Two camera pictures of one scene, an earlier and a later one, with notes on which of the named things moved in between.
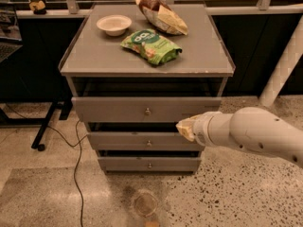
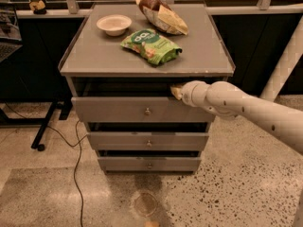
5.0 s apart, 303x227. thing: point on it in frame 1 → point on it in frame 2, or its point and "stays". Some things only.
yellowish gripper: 201,129 → 188,96
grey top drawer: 142,109 stays
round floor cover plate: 146,202 stays
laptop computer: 10,40 stays
